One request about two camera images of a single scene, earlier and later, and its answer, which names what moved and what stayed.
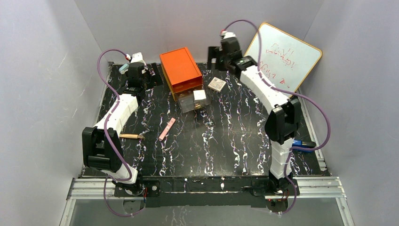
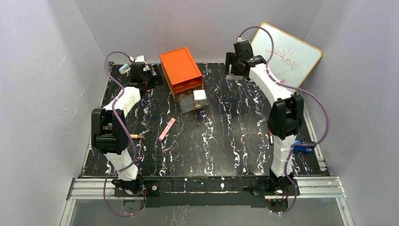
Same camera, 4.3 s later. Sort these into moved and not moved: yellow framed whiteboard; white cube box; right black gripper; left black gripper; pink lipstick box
Moved: right black gripper
Not moved: white cube box; yellow framed whiteboard; left black gripper; pink lipstick box
